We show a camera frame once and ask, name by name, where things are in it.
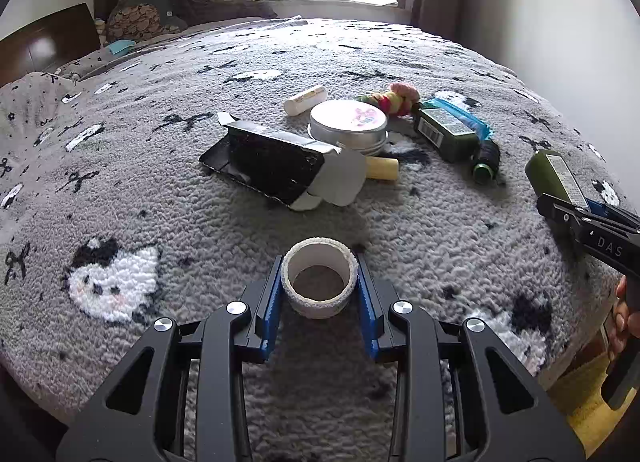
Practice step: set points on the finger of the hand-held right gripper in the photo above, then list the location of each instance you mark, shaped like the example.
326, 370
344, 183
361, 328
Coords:
562, 214
612, 216

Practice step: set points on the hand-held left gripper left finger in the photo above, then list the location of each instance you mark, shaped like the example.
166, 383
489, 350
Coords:
272, 303

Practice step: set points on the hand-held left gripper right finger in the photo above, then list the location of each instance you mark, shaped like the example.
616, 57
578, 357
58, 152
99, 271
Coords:
366, 303

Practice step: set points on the dark green bottle white label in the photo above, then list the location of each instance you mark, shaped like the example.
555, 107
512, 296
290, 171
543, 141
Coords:
545, 172

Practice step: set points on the white tape roll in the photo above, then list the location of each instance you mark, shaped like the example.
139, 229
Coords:
320, 308

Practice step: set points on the blue plastic packet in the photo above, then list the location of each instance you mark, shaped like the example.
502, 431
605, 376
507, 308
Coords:
476, 122

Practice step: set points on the pale yellow stick tube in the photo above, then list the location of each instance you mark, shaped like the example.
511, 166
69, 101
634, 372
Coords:
385, 168

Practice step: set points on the black carton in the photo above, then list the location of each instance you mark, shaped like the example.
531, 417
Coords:
270, 162

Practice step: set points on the round metal tin white lid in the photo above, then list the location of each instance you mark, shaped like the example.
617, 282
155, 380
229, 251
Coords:
345, 118

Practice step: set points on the colourful plush toy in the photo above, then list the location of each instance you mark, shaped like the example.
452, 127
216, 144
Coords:
395, 99

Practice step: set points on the white lip balm tube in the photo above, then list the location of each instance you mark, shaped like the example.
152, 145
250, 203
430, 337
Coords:
305, 99

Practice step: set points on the person's right hand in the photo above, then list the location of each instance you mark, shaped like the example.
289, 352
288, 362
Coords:
621, 312

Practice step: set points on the grey printed blanket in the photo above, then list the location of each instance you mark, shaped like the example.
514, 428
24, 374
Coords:
150, 192

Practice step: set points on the small teal item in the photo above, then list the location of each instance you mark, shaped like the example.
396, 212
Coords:
121, 46

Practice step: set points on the brown patterned pillow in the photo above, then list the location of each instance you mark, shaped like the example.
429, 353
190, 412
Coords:
135, 22

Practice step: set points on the grey dotted pillow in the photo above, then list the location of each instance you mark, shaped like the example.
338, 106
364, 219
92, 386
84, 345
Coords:
30, 102

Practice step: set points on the dark wooden headboard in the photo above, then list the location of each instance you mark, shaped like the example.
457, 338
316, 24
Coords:
45, 42

